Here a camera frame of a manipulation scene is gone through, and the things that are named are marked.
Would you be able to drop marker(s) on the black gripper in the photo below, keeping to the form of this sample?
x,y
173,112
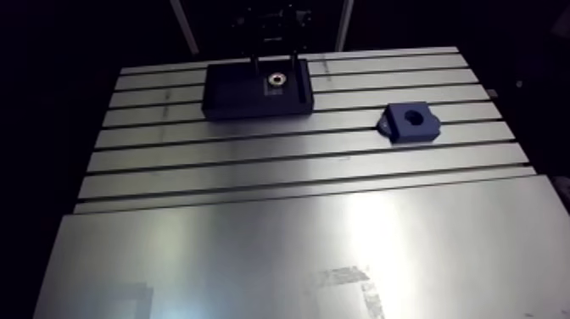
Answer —
x,y
271,24

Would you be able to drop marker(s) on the steel bearing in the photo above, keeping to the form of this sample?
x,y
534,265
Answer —
x,y
277,79

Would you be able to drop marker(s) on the dark blue-grey housing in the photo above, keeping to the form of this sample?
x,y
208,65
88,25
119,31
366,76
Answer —
x,y
407,131

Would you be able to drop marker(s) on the dark blue-grey tray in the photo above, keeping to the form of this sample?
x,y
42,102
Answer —
x,y
231,100

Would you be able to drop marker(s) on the pale metal post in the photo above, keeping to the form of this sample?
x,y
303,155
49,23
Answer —
x,y
344,24
184,26

